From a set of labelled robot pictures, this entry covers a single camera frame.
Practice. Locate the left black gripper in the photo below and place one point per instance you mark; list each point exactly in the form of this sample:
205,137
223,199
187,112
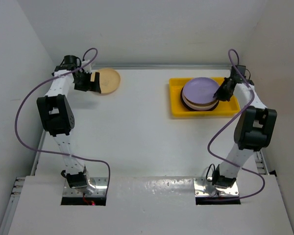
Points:
88,86

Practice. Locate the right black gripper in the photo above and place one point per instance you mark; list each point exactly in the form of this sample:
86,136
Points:
219,93

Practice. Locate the orange plate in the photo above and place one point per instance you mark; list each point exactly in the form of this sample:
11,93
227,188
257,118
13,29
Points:
109,80
198,104

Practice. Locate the purple plate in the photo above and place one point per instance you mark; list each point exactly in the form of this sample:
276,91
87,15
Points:
200,90

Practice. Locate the dark rimmed plate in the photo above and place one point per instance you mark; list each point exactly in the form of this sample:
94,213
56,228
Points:
182,95

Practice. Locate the cream plate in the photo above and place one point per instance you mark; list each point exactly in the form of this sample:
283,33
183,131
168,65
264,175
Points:
197,109

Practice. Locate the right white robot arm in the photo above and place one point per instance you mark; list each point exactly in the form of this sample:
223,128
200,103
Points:
254,128

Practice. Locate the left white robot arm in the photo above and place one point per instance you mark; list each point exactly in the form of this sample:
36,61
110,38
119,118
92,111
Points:
58,119

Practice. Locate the yellow plastic bin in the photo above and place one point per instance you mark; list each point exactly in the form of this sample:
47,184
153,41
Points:
178,110

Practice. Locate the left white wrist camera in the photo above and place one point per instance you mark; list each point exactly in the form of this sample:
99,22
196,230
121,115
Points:
87,66

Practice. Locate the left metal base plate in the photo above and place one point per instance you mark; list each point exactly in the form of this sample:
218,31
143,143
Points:
97,188

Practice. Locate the metal base plate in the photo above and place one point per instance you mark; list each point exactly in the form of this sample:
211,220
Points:
97,188
203,188

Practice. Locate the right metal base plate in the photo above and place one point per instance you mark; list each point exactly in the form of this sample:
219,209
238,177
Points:
203,188

